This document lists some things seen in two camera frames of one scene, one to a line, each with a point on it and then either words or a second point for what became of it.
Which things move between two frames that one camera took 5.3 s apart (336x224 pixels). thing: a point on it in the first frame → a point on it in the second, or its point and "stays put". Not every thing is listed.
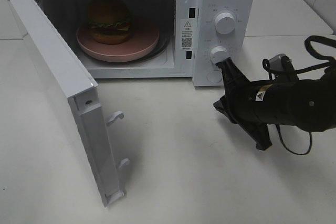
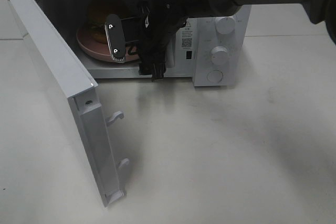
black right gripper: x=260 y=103 → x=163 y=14
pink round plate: x=143 y=39 stays put
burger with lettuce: x=109 y=20 stays put
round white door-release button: x=214 y=76 stays put
